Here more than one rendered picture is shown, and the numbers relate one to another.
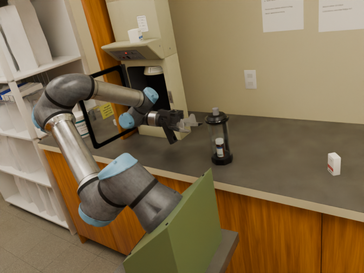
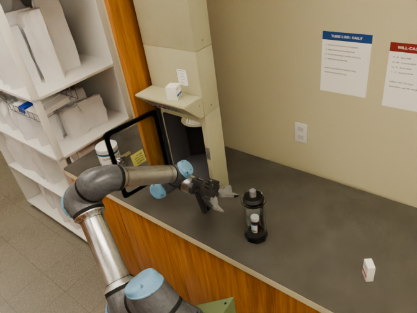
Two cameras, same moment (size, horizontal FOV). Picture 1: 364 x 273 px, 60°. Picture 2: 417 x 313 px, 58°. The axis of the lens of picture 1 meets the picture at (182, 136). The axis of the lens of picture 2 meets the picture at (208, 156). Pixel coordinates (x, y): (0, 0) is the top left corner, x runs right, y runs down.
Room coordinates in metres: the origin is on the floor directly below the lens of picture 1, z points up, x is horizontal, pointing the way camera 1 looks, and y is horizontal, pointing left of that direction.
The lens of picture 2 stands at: (0.10, -0.12, 2.23)
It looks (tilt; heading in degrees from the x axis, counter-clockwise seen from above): 34 degrees down; 5
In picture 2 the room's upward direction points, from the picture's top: 9 degrees counter-clockwise
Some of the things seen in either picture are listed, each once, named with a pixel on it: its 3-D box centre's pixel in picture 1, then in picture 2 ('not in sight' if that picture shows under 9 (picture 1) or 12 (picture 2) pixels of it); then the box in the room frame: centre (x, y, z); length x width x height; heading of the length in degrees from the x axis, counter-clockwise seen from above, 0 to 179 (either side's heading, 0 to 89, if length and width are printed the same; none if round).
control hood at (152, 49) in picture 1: (132, 52); (169, 105); (1.67, 0.17, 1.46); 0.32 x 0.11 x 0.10; 52
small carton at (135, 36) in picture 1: (135, 35); (173, 91); (1.64, 0.13, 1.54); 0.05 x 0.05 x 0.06; 70
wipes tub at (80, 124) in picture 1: (79, 124); (108, 154); (2.00, 0.66, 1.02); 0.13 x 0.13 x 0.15
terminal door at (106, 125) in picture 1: (107, 106); (139, 154); (1.70, 0.38, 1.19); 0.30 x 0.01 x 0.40; 132
